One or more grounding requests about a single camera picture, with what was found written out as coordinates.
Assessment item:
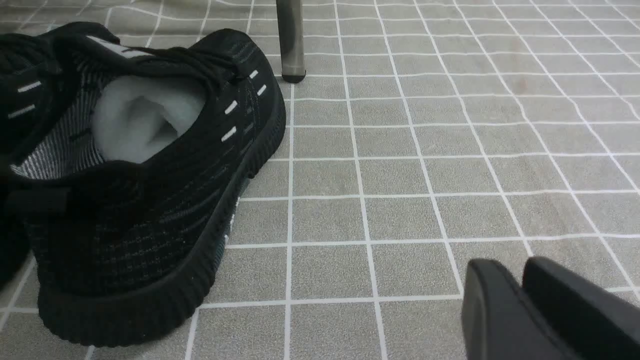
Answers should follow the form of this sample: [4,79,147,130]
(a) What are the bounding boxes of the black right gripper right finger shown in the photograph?
[522,256,640,360]

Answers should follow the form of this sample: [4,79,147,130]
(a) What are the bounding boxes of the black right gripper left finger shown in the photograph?
[461,259,581,360]

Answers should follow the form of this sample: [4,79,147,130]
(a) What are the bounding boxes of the steel shoe rack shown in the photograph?
[275,0,307,84]

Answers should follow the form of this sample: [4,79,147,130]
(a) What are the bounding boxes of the grey checked floor cloth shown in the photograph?
[1,0,640,360]

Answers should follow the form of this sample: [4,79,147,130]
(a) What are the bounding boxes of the black knit sneaker right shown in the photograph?
[1,28,287,347]

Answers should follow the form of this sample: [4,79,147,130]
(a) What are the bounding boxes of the black knit sneaker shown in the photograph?
[1,28,287,347]
[0,21,121,291]

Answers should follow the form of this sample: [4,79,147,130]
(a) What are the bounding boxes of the black knit sneaker left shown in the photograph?
[0,21,121,291]

